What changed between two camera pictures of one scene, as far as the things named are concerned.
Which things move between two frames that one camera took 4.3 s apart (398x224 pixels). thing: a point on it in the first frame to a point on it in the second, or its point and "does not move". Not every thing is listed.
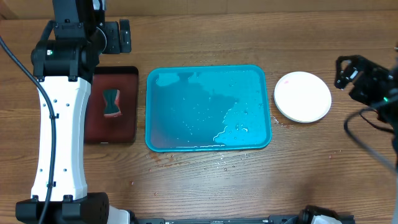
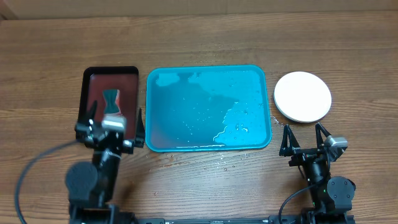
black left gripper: [114, 43] to [78, 127]
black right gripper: [371, 81] to [303, 154]
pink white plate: [303, 97] does not move
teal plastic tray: [207, 108] does not move
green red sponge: [112, 101] does not move
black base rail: [277, 219] does not move
